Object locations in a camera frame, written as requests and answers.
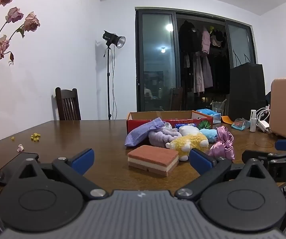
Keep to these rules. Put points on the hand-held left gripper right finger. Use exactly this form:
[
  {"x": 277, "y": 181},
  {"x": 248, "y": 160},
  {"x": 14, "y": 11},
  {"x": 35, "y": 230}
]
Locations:
[{"x": 201, "y": 163}]

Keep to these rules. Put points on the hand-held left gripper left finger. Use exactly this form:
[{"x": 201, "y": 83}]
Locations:
[{"x": 83, "y": 159}]

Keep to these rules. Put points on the yellow plush toy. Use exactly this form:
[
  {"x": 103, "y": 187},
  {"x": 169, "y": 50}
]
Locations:
[{"x": 187, "y": 143}]

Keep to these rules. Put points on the blue plush toy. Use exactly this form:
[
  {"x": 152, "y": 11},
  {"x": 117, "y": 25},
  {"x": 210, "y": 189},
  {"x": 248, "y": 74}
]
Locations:
[{"x": 207, "y": 135}]

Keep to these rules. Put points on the white plush toy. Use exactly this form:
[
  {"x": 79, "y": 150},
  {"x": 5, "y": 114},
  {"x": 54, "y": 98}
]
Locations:
[{"x": 189, "y": 130}]

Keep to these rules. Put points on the purple fluffy headband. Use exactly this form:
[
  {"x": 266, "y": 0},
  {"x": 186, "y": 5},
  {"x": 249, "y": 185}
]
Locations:
[{"x": 161, "y": 137}]

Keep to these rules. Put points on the brown layered sponge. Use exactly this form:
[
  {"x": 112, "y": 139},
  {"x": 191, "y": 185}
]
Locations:
[{"x": 152, "y": 158}]

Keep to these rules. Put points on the purple fabric sachet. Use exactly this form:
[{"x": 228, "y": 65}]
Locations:
[{"x": 139, "y": 133}]

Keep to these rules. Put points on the red cardboard box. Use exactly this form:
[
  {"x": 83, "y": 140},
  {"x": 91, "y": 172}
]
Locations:
[{"x": 140, "y": 124}]

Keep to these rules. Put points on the white charger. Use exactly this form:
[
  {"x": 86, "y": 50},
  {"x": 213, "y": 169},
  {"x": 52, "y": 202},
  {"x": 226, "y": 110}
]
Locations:
[{"x": 264, "y": 125}]

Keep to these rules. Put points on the white spray bottle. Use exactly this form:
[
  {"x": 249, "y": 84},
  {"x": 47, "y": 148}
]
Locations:
[{"x": 253, "y": 123}]

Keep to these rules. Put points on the teal snack packet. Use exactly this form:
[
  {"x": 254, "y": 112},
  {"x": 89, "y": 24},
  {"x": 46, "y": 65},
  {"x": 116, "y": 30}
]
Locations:
[{"x": 240, "y": 124}]

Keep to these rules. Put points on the orange card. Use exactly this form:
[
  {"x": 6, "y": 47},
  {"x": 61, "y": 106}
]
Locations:
[{"x": 227, "y": 119}]

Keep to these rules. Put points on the clear wrapped packet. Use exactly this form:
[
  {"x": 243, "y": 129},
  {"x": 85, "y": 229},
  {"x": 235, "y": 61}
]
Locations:
[{"x": 169, "y": 125}]

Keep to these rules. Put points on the blue tissue pack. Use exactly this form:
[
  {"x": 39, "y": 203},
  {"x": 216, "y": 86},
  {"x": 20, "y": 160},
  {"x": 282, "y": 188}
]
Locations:
[{"x": 207, "y": 113}]

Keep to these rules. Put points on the yellow flower bits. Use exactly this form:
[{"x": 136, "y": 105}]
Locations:
[{"x": 35, "y": 136}]

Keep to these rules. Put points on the clear plastic cup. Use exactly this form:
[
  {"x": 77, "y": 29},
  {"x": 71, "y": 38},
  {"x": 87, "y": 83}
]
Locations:
[{"x": 218, "y": 108}]

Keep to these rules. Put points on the dark wooden chair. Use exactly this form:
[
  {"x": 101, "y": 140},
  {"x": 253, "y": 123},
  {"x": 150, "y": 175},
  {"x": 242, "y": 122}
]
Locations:
[
  {"x": 176, "y": 98},
  {"x": 68, "y": 104}
]

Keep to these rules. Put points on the black paper bag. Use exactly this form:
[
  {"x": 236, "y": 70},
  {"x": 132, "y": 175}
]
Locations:
[{"x": 246, "y": 92}]

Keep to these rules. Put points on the pink fallen petal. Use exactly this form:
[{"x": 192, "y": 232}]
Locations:
[{"x": 20, "y": 148}]

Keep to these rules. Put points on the mauve hanging dress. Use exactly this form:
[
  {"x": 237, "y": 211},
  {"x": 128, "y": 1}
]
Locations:
[{"x": 202, "y": 72}]

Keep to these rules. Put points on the sliding glass door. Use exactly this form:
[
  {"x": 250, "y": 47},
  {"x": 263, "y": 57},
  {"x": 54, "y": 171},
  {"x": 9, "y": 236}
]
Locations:
[{"x": 157, "y": 62}]

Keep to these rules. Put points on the pink hanging jacket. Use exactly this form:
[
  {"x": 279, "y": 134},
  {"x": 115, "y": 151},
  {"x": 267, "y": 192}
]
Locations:
[{"x": 206, "y": 41}]

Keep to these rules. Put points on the studio light on stand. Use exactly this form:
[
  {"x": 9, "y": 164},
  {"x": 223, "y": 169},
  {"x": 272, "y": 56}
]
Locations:
[{"x": 114, "y": 39}]

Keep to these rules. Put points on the black hanging coat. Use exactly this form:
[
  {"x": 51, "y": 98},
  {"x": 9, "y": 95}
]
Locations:
[{"x": 189, "y": 36}]

